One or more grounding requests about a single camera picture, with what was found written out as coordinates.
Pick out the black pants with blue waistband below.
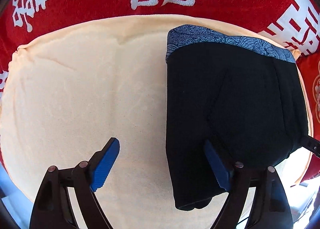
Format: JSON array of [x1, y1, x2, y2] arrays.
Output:
[[166, 25, 309, 211]]

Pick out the red sofa cover white characters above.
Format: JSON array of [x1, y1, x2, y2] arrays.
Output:
[[1, 0, 319, 85]]

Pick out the red embroidered floral pillow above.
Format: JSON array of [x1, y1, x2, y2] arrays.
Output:
[[292, 49, 319, 184]]

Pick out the cream peach seat cushion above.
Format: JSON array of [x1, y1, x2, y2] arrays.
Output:
[[0, 14, 314, 229]]

